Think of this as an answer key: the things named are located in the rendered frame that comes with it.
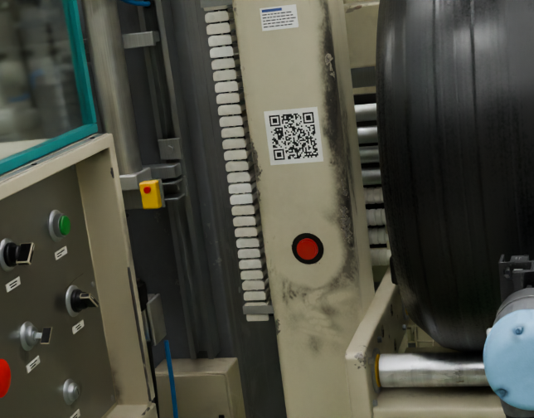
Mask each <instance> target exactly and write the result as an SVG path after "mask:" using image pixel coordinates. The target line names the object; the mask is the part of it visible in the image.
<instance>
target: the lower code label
mask: <svg viewBox="0 0 534 418"><path fill-rule="evenodd" d="M264 115H265V127H266V133H267V140H268V147H269V159H270V165H280V164H291V163H313V162H323V150H322V142H321V134H320V128H319V120H318V107H310V108H301V109H282V110H273V111H264Z"/></svg>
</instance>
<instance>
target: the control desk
mask: <svg viewBox="0 0 534 418"><path fill-rule="evenodd" d="M154 397H155V393H154V388H153V379H152V373H151V367H150V362H149V357H148V348H147V343H146V337H145V332H144V326H143V317H142V312H141V306H140V301H139V296H138V286H137V281H136V276H135V270H134V261H133V256H132V251H131V245H130V239H129V230H128V225H127V220H126V215H125V210H124V199H123V194H122V189H121V184H120V179H119V169H118V164H117V158H116V153H115V148H114V138H113V135H112V134H108V133H105V134H98V133H96V134H91V135H89V136H87V137H84V138H82V139H80V140H77V141H75V142H74V143H70V144H68V145H66V146H64V147H62V148H59V149H57V150H55V151H53V152H51V153H48V154H46V155H44V156H41V157H39V158H37V159H34V160H32V161H30V162H29V163H25V164H23V165H22V166H19V167H17V168H14V169H12V170H10V171H8V172H5V173H3V174H1V175H0V418H158V414H157V408H156V403H152V402H151V401H152V400H153V398H154Z"/></svg>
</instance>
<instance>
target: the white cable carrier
mask: <svg viewBox="0 0 534 418"><path fill-rule="evenodd" d="M228 7H233V5H232V4H231V5H224V6H216V7H204V11H214V12H209V13H207V14H206V15H205V19H206V23H208V22H209V23H211V22H214V23H215V24H210V25H208V26H207V27H206V33H207V34H208V35H213V34H216V36H210V37H209V38H208V44H209V46H218V47H213V48H212V49H211V50H210V56H211V58H218V57H219V59H215V60H214V61H212V63H211V67H212V69H213V70H217V71H216V72H214V73H213V80H214V81H221V80H223V82H218V83H217V84H215V92H216V93H221V92H225V93H224V94H219V95H218V96H217V97H216V102H217V104H224V105H221V106H219V108H218V114H219V115H227V116H223V117H222V118H220V126H221V127H227V126H229V127H227V128H224V129H223V130H222V131H221V137H222V138H229V139H226V140H224V141H223V142H222V146H223V148H224V149H229V150H227V151H226V152H225V153H224V159H225V160H226V161H227V160H231V161H229V162H228V163H227V164H226V171H227V172H232V173H229V174H228V175H227V182H233V183H232V184H231V185H230V186H229V193H230V194H232V193H235V194H233V195H232V196H231V198H230V201H231V205H234V206H233V207H232V209H231V211H232V215H233V216H236V217H235V218H234V219H233V224H234V226H238V227H237V228H236V229H235V237H240V238H239V239H238V240H237V241H236V246H237V248H241V249H240V250H238V258H240V259H242V260H241V261H240V262H239V267H240V269H244V270H243V271H242V272H241V273H240V277H241V279H245V281H244V282H243V283H242V289H243V290H246V292H245V293H244V300H245V301H247V303H246V304H245V306H261V305H272V300H271V294H270V287H269V276H268V269H267V263H266V256H265V244H264V238H263V231H262V225H261V219H260V209H259V200H258V193H257V186H256V178H255V166H254V165H253V164H254V161H253V156H252V150H251V143H250V133H247V132H249V125H248V121H246V120H248V119H247V112H246V110H244V109H246V106H245V100H242V99H244V98H245V93H244V88H241V89H239V88H240V87H243V80H242V77H237V76H242V74H241V68H240V66H235V65H240V56H239V55H234V54H235V53H239V49H238V43H232V42H236V41H237V36H236V32H231V31H235V20H231V21H230V20H229V19H234V12H233V8H231V9H227V8H228ZM219 69H221V70H219ZM242 110H243V111H242ZM245 121H246V122H245ZM246 319H247V321H268V320H269V315H268V314H267V313H261V314H247V315H246Z"/></svg>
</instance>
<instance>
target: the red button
mask: <svg viewBox="0 0 534 418"><path fill-rule="evenodd" d="M297 252H298V255H299V256H300V257H301V258H302V259H305V260H311V259H313V258H314V257H315V256H316V255H317V253H318V245H317V243H316V242H315V241H314V240H312V239H309V238H305V239H302V240H301V241H300V242H299V243H298V245H297Z"/></svg>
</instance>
